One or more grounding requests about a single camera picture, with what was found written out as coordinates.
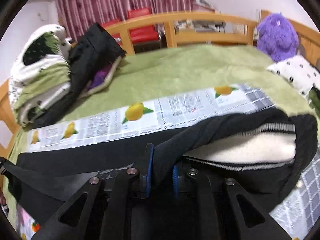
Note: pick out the black pants with white stripe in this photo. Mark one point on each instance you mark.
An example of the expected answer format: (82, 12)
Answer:
(265, 152)

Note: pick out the black jacket on bed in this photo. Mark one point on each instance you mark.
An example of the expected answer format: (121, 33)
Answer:
(93, 51)

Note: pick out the purple plush toy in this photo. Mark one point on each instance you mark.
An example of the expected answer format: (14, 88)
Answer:
(277, 37)

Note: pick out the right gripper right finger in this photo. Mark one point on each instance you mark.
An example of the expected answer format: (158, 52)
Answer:
(209, 208)

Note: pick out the white flower print pillow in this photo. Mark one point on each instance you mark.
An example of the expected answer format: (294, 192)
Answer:
(298, 72)

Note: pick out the fruit print plastic mat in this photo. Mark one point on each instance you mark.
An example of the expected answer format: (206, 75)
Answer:
(208, 164)

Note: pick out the folded white green quilt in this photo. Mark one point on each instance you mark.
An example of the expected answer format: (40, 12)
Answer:
(40, 75)

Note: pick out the wooden bed frame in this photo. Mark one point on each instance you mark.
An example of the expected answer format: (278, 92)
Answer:
(308, 36)

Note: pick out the red chair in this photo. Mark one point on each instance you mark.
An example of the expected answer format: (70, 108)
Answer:
(144, 38)

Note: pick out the green plush bed blanket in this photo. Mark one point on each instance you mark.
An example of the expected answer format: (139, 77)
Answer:
(167, 89)

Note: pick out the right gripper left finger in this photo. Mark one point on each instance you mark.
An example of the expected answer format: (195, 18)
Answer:
(94, 212)

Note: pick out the cluttered desk behind bed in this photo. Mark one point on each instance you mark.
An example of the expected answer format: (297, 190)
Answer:
(209, 26)

